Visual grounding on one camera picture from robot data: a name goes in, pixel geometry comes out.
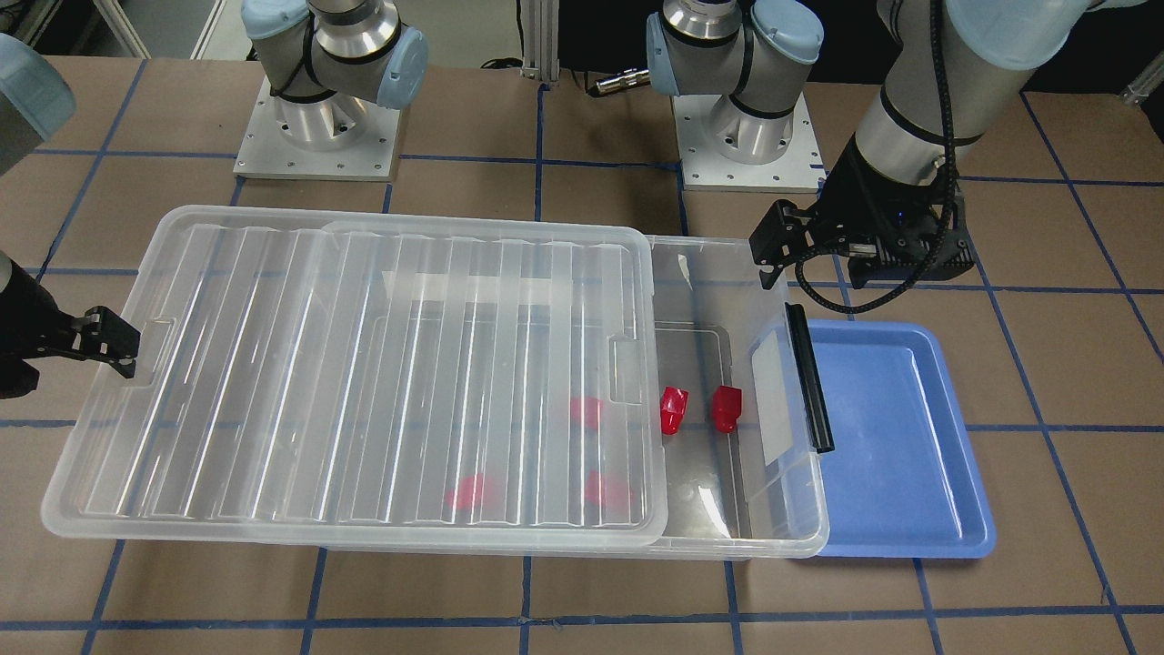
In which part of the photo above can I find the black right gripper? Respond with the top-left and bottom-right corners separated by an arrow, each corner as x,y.
1,256 -> 141,399

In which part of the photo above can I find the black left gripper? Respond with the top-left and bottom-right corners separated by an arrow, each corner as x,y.
748,140 -> 947,290

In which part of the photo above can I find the clear plastic box lid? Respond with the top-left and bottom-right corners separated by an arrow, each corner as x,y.
41,205 -> 667,549

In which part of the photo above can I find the red block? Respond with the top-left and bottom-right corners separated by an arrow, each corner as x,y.
710,385 -> 743,435
583,471 -> 637,511
568,397 -> 603,430
445,474 -> 504,511
658,386 -> 689,437

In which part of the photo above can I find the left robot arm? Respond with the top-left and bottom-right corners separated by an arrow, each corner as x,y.
646,1 -> 1113,290

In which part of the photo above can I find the clear plastic storage box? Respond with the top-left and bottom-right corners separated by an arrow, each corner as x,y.
352,237 -> 831,560

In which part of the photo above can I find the blue plastic tray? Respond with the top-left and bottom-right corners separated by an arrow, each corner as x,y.
809,319 -> 998,558

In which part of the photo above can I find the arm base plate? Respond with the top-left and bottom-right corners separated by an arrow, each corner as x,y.
233,79 -> 404,181
672,95 -> 826,192

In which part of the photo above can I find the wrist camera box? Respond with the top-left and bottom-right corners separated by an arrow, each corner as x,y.
847,235 -> 977,287

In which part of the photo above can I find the black box handle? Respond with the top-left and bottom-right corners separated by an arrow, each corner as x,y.
785,302 -> 836,453

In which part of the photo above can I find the aluminium frame post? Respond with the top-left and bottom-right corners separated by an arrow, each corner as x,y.
518,0 -> 560,86

